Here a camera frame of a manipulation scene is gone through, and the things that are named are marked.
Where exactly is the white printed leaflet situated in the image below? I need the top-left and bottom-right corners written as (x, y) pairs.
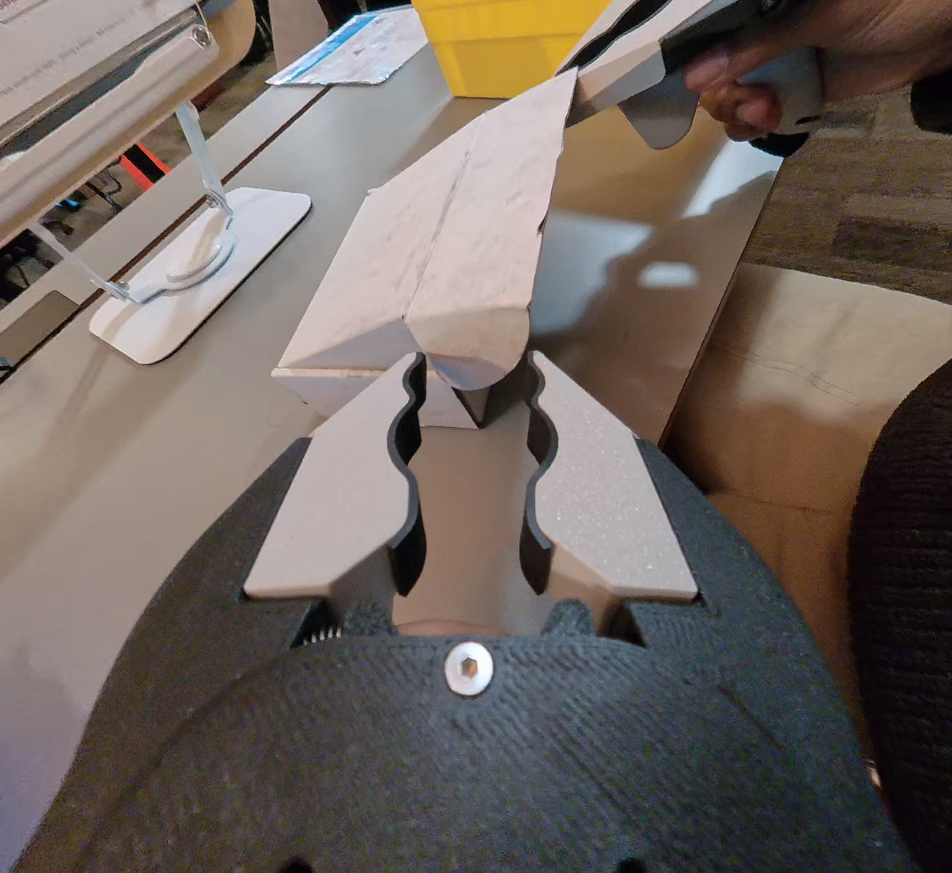
top-left (265, 10), bottom-right (430, 87)

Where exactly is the white cardboard mailer box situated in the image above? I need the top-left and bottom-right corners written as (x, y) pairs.
top-left (271, 67), bottom-right (581, 431)

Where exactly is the grey desk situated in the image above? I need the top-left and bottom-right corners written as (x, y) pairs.
top-left (0, 3), bottom-right (787, 837)

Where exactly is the white stand with wooden board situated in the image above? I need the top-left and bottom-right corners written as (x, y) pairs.
top-left (0, 0), bottom-right (313, 367)

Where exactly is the person's right forearm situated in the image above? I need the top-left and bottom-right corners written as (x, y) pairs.
top-left (909, 70), bottom-right (952, 135)

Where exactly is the grey board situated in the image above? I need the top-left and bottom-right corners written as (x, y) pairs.
top-left (268, 0), bottom-right (330, 72)

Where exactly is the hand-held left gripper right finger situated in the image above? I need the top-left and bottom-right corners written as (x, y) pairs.
top-left (519, 350), bottom-right (702, 602)

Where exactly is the person's black sweater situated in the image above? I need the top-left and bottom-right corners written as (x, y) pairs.
top-left (848, 358), bottom-right (952, 873)

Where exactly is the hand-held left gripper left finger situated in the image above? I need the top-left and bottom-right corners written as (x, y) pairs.
top-left (244, 352), bottom-right (428, 600)

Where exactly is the yellow plastic bin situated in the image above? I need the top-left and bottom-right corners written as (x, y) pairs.
top-left (399, 0), bottom-right (683, 101)

